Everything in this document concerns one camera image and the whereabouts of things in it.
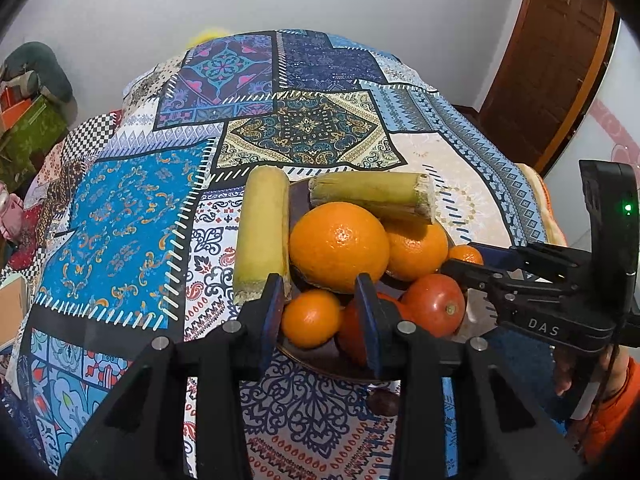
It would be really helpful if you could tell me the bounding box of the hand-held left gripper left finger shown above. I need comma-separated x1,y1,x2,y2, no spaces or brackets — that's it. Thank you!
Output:
59,272,288,480

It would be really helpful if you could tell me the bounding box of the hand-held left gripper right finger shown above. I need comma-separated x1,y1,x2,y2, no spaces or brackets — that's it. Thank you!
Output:
354,272,586,480

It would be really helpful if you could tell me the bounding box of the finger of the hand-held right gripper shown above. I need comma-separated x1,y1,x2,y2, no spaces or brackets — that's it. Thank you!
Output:
441,258,577,307
469,241,597,274

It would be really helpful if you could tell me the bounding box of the red tomato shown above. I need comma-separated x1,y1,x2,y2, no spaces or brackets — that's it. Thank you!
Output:
400,274,467,338
337,292,413,368

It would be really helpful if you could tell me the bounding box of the small tangerine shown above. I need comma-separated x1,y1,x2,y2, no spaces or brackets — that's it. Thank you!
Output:
281,289,343,350
447,244,485,267

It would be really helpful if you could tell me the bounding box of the purple plate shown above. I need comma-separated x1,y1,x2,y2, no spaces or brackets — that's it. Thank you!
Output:
277,177,468,386

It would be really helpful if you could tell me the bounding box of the large orange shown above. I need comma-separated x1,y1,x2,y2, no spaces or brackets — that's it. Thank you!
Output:
289,201,391,295
382,217,449,282

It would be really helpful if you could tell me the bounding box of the sugarcane piece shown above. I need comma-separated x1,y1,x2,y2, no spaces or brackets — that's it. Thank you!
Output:
232,166,292,306
307,172,436,225

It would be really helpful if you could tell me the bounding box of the person's right forearm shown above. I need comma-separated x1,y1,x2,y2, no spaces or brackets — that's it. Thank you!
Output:
582,357,640,467

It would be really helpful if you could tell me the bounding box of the person's right hand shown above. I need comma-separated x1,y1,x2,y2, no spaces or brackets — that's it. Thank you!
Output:
554,347,617,421

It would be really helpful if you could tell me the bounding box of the red date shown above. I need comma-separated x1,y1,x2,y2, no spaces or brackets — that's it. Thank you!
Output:
367,389,401,417

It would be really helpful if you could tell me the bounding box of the white heart-sticker sliding door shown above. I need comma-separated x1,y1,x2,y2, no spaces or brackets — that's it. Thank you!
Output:
542,20,640,256

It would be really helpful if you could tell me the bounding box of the patchwork printed tablecloth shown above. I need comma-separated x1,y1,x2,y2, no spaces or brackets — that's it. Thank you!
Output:
0,30,566,480

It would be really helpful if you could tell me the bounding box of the brown wooden door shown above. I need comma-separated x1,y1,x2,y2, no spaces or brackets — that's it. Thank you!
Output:
480,0,621,176

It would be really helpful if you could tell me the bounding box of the checkered printed blanket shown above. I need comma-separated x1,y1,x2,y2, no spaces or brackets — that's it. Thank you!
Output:
10,110,126,271

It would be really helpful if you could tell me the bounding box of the brown cardboard piece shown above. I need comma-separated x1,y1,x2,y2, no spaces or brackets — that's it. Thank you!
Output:
0,275,31,348

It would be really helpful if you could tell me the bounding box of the yellow round object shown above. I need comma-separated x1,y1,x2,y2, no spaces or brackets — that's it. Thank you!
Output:
187,27,236,48

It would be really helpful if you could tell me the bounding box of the pink rabbit toy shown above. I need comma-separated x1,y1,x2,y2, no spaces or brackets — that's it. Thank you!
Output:
0,182,26,241

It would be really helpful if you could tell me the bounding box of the green cardboard box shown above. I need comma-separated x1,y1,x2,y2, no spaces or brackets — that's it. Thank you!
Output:
0,95,71,191

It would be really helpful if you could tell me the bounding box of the orange box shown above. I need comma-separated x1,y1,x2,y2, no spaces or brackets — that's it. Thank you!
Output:
0,87,37,131

